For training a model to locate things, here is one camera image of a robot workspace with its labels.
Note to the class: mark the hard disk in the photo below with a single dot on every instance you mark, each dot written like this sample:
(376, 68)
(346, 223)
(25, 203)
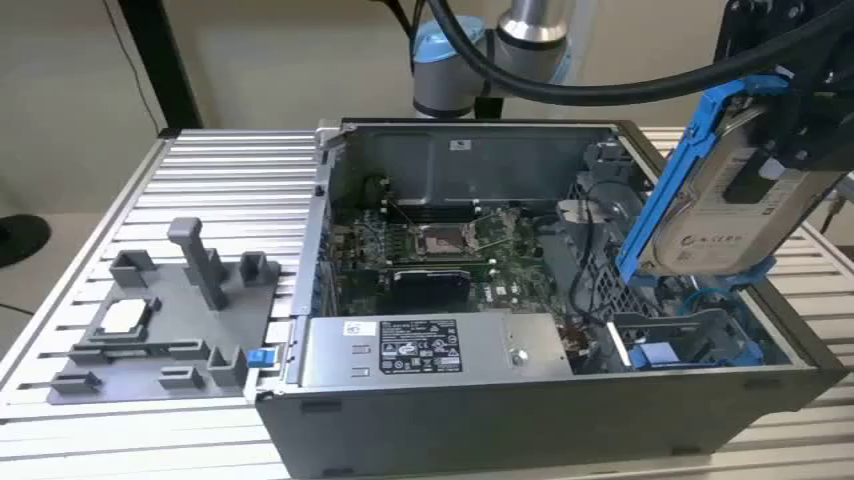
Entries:
(707, 235)

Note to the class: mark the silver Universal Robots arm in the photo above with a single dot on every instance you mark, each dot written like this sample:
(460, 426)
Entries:
(454, 75)

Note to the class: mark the grey metal disk bay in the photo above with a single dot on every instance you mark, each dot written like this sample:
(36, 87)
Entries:
(601, 260)

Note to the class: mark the blue plastic bay clip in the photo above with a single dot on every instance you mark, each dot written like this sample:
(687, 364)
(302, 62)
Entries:
(654, 355)

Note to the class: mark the metal locking lever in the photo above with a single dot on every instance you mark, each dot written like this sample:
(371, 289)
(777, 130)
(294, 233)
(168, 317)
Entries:
(496, 243)

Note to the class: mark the green motherboard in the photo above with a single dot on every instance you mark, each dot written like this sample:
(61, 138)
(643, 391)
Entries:
(507, 280)

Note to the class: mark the CPU socket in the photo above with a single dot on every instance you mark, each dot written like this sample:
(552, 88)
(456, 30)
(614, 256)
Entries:
(443, 242)

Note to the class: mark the black graphics card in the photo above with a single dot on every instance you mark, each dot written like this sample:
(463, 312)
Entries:
(430, 286)

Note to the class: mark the silver power supply unit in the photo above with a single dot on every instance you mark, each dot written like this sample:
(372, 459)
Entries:
(480, 350)

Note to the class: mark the dark grey PC case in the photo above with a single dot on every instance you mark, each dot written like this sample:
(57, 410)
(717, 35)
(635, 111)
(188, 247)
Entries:
(467, 430)

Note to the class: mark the blue case latch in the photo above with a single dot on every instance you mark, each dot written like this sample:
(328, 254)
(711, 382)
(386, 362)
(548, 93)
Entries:
(260, 358)

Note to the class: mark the grey plastic parts rack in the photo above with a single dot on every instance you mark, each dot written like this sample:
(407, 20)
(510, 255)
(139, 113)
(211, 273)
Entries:
(174, 325)

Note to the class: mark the silver CPU chip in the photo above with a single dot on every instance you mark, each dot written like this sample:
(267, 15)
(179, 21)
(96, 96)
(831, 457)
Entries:
(123, 318)

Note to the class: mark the black round stand base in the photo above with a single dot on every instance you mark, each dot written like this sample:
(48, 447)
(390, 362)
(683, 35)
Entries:
(23, 240)

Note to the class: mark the black metal post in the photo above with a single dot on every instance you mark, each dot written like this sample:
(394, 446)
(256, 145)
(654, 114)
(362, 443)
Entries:
(163, 65)

